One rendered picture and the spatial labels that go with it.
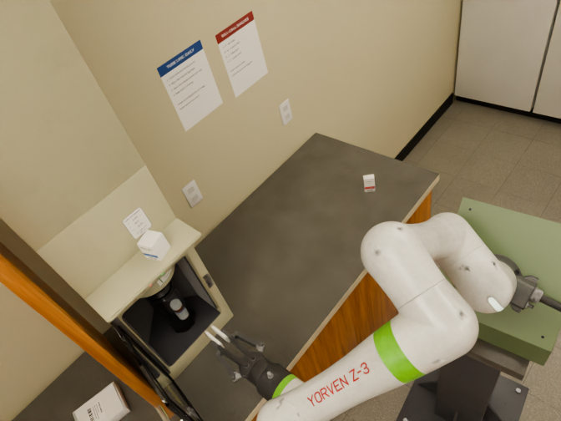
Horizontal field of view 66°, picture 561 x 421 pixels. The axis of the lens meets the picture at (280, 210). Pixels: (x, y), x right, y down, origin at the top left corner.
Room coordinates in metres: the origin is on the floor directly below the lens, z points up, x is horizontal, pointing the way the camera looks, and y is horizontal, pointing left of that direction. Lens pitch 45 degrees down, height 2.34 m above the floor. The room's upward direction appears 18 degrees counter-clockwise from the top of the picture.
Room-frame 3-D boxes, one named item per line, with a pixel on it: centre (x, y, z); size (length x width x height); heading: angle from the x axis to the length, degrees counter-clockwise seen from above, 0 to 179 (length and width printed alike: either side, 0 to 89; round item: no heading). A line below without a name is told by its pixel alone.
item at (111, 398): (0.69, 0.79, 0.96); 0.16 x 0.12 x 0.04; 115
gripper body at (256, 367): (0.55, 0.20, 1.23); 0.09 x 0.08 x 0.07; 37
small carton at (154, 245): (0.80, 0.35, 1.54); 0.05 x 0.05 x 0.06; 55
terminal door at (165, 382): (0.58, 0.46, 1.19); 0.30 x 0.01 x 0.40; 28
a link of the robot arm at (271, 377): (0.49, 0.15, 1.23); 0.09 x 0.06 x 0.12; 127
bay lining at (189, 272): (0.92, 0.49, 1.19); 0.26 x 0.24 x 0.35; 127
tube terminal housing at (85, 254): (0.92, 0.49, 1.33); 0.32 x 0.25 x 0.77; 127
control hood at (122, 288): (0.77, 0.39, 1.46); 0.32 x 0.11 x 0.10; 127
